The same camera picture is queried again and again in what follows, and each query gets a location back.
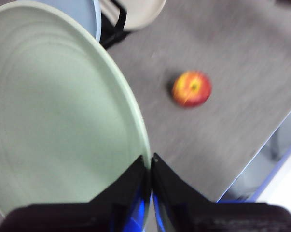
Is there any red yellow apple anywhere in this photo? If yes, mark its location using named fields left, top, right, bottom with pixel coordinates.
left=171, top=70, right=212, bottom=108

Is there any black plate rack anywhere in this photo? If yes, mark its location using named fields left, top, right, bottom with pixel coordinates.
left=100, top=0, right=131, bottom=50

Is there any blue plate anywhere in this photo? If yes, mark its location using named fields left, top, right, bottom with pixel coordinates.
left=38, top=0, right=102, bottom=43

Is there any green plate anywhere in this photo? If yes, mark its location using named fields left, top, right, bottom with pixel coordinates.
left=0, top=0, right=152, bottom=230

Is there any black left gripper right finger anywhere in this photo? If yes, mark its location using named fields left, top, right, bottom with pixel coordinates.
left=151, top=152, right=291, bottom=232

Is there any beige plate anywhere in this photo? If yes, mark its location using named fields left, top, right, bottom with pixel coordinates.
left=99, top=0, right=167, bottom=31

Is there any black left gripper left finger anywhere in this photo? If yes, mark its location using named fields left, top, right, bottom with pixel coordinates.
left=0, top=155, right=147, bottom=232

